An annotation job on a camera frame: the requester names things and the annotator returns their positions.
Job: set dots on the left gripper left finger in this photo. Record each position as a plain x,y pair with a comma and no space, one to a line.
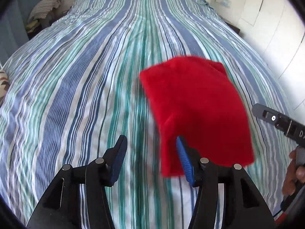
59,207

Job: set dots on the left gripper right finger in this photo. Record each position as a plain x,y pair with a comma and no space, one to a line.
244,206

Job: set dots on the red knit sweater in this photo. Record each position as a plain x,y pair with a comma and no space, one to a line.
193,97

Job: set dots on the pile of striped clothes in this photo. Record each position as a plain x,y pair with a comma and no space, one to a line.
42,14

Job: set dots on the person's right hand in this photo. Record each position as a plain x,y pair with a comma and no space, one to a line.
293,174

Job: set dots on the white wardrobe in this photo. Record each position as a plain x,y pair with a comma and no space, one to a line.
274,29

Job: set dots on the striped blue green bedspread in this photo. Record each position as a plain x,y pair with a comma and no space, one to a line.
74,89

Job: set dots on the patterned beige pillow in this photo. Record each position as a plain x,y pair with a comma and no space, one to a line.
4,85

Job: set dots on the teal window curtain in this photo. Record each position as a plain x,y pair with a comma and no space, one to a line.
14,18

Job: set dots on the white wall socket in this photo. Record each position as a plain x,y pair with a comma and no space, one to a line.
224,3

